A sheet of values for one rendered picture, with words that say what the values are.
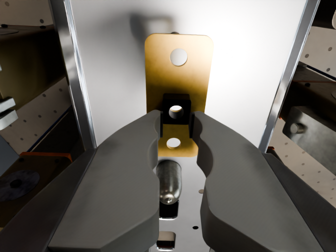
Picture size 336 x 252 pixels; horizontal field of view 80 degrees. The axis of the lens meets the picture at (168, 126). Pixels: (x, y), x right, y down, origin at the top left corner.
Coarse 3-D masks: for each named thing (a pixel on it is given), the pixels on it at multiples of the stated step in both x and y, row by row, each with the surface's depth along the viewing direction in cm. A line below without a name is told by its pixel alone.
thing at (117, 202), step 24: (144, 120) 10; (120, 144) 8; (144, 144) 8; (96, 168) 7; (120, 168) 7; (144, 168) 7; (96, 192) 6; (120, 192) 6; (144, 192) 6; (72, 216) 6; (96, 216) 6; (120, 216) 6; (144, 216) 6; (72, 240) 5; (96, 240) 5; (120, 240) 5; (144, 240) 6
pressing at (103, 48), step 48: (48, 0) 16; (96, 0) 16; (144, 0) 16; (192, 0) 16; (240, 0) 16; (288, 0) 16; (96, 48) 18; (144, 48) 18; (240, 48) 18; (288, 48) 18; (96, 96) 21; (144, 96) 21; (240, 96) 21; (96, 144) 24; (192, 192) 28; (192, 240) 34
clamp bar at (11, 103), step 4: (0, 68) 15; (8, 96) 16; (0, 100) 15; (4, 100) 15; (8, 100) 16; (12, 100) 16; (0, 104) 15; (4, 104) 15; (8, 104) 16; (12, 104) 16; (0, 108) 15; (4, 108) 15; (8, 108) 16; (0, 112) 15
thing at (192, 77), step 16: (160, 48) 11; (192, 48) 11; (208, 48) 11; (160, 64) 12; (192, 64) 12; (208, 64) 12; (160, 80) 12; (176, 80) 12; (192, 80) 12; (208, 80) 12; (160, 96) 13; (176, 96) 12; (192, 96) 13; (176, 112) 13; (176, 128) 14; (160, 144) 15; (192, 144) 14
